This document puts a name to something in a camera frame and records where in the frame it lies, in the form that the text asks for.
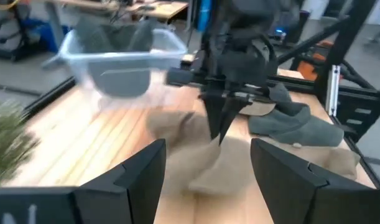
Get beige sock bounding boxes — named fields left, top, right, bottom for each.
left=145, top=109, right=257, bottom=196

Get green potted plant black pot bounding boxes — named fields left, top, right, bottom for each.
left=0, top=98, right=40, bottom=187

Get beige fabric hat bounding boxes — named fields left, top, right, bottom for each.
left=325, top=147, right=361, bottom=181

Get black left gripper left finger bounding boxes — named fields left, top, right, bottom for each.
left=73, top=139, right=167, bottom=224

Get beige cloths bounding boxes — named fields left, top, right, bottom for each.
left=238, top=101, right=276, bottom=116

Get wooden desk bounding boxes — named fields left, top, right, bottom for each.
left=127, top=1, right=189, bottom=23

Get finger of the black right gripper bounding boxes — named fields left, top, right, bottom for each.
left=219, top=96, right=253, bottom=146
left=201, top=93, right=229, bottom=141

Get orange machine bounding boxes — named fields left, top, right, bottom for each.
left=297, top=40, right=327, bottom=82

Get blue fabric object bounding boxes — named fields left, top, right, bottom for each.
left=21, top=18, right=71, bottom=54

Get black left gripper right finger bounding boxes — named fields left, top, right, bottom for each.
left=250, top=138, right=380, bottom=224

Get silver aluminium bracket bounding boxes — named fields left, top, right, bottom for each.
left=325, top=64, right=341, bottom=116

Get grey metal pole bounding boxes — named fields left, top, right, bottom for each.
left=45, top=0, right=67, bottom=50

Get clear plastic bin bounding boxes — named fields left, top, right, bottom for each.
left=42, top=27, right=189, bottom=99

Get blue upright object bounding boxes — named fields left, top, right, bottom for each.
left=197, top=0, right=213, bottom=32

